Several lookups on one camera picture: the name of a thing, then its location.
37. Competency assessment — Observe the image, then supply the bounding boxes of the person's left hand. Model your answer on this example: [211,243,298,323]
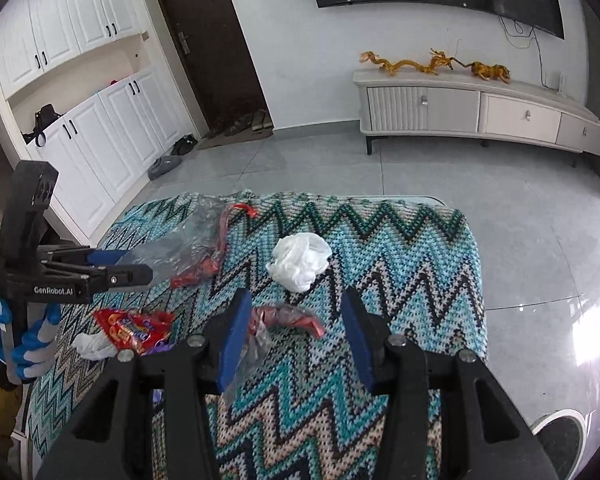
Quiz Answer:
[0,292,62,383]

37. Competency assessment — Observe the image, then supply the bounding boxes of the white television cabinet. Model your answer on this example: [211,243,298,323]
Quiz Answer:
[352,67,600,168]

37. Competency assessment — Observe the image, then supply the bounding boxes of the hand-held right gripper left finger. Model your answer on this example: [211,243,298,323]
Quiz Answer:
[35,287,254,480]

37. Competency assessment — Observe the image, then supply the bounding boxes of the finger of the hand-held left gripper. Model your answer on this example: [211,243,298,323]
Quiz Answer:
[85,247,131,267]
[102,266,154,292]

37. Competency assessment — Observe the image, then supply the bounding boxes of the golden tiger figurine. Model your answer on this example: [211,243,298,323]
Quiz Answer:
[462,60,512,83]

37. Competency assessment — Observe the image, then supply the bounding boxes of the dark brown entrance door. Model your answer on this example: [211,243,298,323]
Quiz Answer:
[151,0,275,133]

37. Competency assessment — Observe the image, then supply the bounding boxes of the zigzag knit blanket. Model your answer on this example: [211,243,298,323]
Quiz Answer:
[27,190,488,480]

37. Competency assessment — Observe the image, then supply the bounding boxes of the black shoes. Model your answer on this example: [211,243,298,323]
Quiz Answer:
[172,134,199,156]

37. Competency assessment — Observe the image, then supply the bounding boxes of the clear bag with red handle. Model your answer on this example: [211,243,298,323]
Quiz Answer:
[115,195,258,290]

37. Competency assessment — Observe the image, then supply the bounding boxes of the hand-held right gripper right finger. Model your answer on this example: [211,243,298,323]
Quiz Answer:
[342,287,565,480]

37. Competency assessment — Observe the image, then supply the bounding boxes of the white shoe cabinet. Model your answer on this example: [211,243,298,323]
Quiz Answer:
[7,67,196,243]

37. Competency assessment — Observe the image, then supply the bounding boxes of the purple wrapper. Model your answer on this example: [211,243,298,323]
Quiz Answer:
[145,337,175,358]

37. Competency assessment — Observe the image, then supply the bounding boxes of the black handbag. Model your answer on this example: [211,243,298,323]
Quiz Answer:
[22,104,63,148]

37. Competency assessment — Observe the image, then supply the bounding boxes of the red snack packet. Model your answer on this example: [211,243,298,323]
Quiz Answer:
[94,308,177,357]

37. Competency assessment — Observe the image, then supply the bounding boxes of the red clear wrapper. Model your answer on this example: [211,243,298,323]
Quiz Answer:
[223,301,326,407]

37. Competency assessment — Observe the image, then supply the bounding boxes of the small white tissue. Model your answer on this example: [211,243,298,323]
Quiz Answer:
[71,332,115,361]

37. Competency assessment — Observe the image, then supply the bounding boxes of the white crumpled plastic bag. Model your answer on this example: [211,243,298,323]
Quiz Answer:
[266,232,332,293]

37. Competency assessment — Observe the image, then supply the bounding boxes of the white wall cabinet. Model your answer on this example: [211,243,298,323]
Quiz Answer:
[0,0,140,101]

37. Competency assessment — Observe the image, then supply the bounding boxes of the brown doormat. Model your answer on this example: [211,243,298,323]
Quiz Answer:
[197,122,275,151]

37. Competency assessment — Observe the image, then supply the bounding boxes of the grey slippers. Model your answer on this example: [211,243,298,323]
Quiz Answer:
[147,155,182,180]

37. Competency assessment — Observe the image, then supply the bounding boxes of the grey white trash bin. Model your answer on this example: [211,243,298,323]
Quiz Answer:
[530,409,587,476]

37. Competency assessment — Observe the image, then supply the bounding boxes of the black television cable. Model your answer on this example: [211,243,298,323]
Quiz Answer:
[497,15,563,93]

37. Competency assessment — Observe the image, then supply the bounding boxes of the golden dragon figurine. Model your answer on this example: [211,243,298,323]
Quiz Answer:
[358,47,463,77]

